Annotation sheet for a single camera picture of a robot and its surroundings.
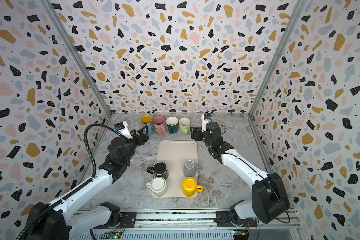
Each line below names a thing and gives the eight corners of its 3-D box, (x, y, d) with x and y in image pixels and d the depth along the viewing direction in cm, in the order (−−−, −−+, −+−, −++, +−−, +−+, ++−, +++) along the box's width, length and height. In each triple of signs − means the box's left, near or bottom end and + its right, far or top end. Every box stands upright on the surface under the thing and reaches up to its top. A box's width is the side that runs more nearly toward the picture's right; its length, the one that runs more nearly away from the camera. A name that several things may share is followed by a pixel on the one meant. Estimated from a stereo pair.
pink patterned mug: (154, 137, 109) (151, 127, 100) (156, 126, 116) (154, 115, 107) (166, 138, 109) (164, 127, 100) (167, 126, 116) (166, 115, 107)
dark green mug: (167, 137, 110) (165, 126, 100) (168, 127, 116) (166, 116, 107) (178, 137, 110) (177, 126, 101) (178, 127, 116) (178, 116, 107)
